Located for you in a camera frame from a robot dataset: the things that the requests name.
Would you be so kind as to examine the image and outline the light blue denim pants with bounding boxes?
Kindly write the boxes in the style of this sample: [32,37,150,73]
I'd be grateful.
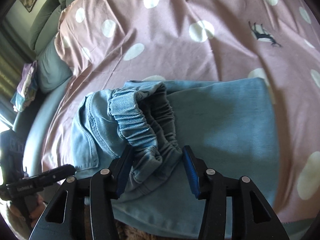
[69,78,279,238]

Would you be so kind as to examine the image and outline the person's left hand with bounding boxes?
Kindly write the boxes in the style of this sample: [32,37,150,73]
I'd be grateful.
[7,194,47,228]

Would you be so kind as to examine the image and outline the brown fuzzy blanket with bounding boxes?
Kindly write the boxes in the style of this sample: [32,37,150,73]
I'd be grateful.
[83,204,161,240]

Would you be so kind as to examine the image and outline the purple patterned cushion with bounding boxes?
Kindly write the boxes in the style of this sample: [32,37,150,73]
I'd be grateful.
[10,61,39,113]

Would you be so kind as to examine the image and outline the teal blue pillow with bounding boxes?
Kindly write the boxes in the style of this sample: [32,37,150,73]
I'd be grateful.
[37,38,72,94]

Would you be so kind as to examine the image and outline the pink polka dot bedsheet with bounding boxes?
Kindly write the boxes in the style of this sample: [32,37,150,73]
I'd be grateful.
[42,0,319,222]

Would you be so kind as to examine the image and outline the green padded headboard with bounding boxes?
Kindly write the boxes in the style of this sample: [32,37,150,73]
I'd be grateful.
[28,0,74,55]

